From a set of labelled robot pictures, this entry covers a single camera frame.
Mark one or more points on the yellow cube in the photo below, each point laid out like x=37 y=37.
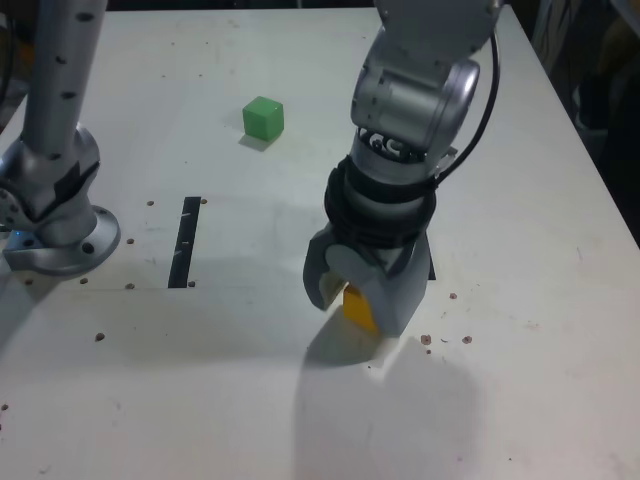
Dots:
x=356 y=307

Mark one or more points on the black tape strip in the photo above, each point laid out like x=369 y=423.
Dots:
x=184 y=240

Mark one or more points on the black tape square outline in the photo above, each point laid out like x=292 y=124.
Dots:
x=432 y=272

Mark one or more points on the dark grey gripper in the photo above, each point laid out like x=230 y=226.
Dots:
x=390 y=255

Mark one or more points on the green cube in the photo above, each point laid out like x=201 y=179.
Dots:
x=262 y=120

